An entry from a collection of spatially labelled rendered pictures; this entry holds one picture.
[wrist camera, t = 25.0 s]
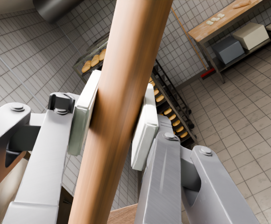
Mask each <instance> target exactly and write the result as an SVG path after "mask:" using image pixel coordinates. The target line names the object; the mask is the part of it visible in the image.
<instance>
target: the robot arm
mask: <svg viewBox="0 0 271 224"><path fill-rule="evenodd" d="M100 76H101V71H99V70H95V71H93V72H92V74H91V76H90V78H89V80H88V82H87V84H86V86H85V88H84V89H83V91H82V93H81V95H80V96H79V95H76V94H72V93H62V92H54V93H51V94H50V96H49V102H48V109H47V112H46V113H43V114H37V113H31V111H32V110H31V108H30V107H29V106H28V105H26V104H22V103H19V102H13V103H8V104H5V105H3V106H2V107H0V183H1V182H2V180H3V179H4V178H5V177H6V176H7V175H8V174H9V173H10V172H11V171H12V169H13V168H14V167H15V166H16V165H17V164H18V163H19V162H20V161H21V159H22V158H23V157H24V156H25V154H26V151H32V154H31V156H30V159H29V162H28V165H27V167H26V170H25V173H24V176H23V179H22V181H21V184H20V187H19V190H18V193H17V195H16V198H15V201H12V202H11V203H10V205H9V207H8V209H7V212H6V215H5V217H4V220H3V223H2V224H56V221H57V216H58V209H59V200H60V192H61V186H62V180H63V174H64V167H65V161H66V155H67V153H68V155H72V156H78V155H80V153H81V150H82V147H83V144H84V141H85V138H86V135H87V132H88V129H89V126H90V122H91V118H92V112H93V108H94V104H95V100H96V94H97V90H98V85H99V81H100ZM146 163H147V166H146V169H145V172H144V174H143V178H142V180H141V183H142V186H141V191H140V196H139V202H138V206H137V210H136V215H135V221H134V224H182V217H181V200H182V202H183V205H184V208H185V211H186V214H187V217H188V220H189V223H190V224H260V222H259V221H258V219H257V218H256V216H255V214H254V213H253V211H252V210H251V208H250V207H249V205H248V203H247V202H246V200H245V199H244V197H243V195H242V194H241V192H240V191H239V189H238V188H237V186H236V184H235V183H234V181H233V180H232V178H231V177H230V175H229V173H228V172H227V170H226V169H225V167H224V165H223V164H222V162H221V161H220V159H219V158H218V156H217V154H216V153H215V152H214V151H212V150H211V149H210V148H207V147H206V146H200V145H197V146H195V147H194V148H193V150H189V149H187V148H185V147H183V146H181V145H180V139H179V138H178V137H177V136H176V135H174V133H173V129H172V125H171V121H170V120H169V119H168V117H167V116H163V115H159V114H157V112H156V105H155V96H154V89H153V86H152V84H148V86H147V90H146V93H145V97H144V100H143V103H142V107H141V110H140V113H139V117H138V120H137V123H136V127H135V130H134V133H133V138H132V161H131V167H132V169H135V170H139V171H142V170H144V168H145V165H146Z"/></svg>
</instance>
